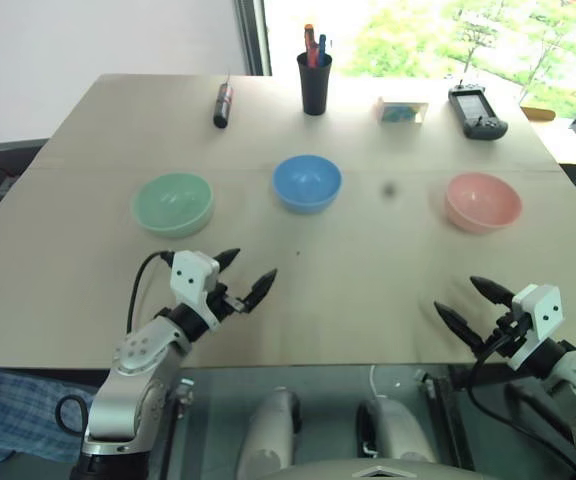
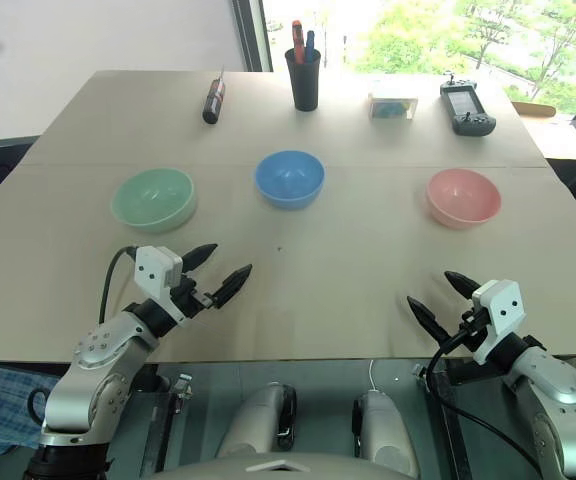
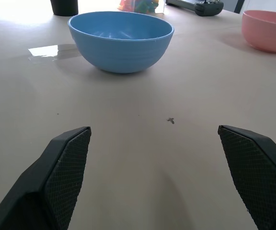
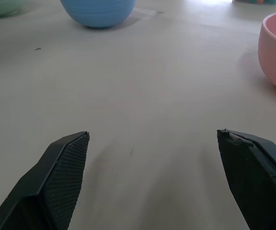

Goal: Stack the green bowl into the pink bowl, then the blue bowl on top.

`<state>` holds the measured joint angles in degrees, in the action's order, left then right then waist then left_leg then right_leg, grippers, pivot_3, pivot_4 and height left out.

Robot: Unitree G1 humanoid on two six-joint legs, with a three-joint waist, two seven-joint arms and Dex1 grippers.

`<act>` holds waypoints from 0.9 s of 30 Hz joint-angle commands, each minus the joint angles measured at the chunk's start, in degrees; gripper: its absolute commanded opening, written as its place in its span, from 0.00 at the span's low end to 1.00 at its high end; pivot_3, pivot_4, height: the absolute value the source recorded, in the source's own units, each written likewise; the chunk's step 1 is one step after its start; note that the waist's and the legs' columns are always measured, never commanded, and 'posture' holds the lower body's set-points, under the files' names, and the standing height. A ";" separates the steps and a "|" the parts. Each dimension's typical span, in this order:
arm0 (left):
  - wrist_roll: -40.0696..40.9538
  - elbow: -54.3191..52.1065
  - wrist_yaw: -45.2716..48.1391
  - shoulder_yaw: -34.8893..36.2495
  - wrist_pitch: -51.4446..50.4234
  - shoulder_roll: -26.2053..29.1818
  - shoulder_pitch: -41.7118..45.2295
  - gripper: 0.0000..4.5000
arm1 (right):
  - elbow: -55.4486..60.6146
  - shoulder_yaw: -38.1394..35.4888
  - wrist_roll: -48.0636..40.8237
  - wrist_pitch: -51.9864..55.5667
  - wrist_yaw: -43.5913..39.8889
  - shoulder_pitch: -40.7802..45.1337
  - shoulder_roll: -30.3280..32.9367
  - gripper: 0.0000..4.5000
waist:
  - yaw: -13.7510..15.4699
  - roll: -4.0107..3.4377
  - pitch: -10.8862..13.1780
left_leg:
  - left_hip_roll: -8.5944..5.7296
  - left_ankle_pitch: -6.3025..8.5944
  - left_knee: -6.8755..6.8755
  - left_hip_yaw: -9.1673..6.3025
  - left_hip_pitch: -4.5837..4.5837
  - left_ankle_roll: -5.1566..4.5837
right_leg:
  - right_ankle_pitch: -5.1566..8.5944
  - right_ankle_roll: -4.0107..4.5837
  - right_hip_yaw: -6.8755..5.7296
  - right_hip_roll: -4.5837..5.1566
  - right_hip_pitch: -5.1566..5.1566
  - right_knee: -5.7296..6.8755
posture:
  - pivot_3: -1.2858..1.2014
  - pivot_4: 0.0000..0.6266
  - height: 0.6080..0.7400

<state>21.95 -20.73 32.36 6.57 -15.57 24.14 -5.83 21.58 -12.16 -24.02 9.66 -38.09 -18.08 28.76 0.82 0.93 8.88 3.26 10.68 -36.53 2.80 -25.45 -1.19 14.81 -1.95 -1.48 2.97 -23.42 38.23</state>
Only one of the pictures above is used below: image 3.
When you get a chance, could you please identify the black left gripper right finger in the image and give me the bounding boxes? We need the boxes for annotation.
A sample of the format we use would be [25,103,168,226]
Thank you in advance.
[218,125,276,230]

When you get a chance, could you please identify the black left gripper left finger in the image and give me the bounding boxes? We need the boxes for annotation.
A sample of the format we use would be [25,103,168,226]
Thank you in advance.
[0,126,92,230]

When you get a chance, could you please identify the pink plastic bowl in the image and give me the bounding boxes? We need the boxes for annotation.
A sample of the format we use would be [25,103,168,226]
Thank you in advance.
[241,10,276,54]

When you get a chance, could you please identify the blue plastic bowl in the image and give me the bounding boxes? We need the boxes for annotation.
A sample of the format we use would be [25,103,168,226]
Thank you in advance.
[67,11,175,74]

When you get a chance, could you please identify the black cylindrical cup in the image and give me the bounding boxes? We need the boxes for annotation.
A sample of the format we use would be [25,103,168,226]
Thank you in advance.
[50,0,79,16]

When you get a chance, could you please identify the dark grey handheld controller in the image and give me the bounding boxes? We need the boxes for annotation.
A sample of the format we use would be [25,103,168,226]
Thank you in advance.
[165,0,224,17]

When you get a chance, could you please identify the clear box of colourful blocks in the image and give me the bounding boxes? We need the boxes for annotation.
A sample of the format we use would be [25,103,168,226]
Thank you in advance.
[117,0,166,14]

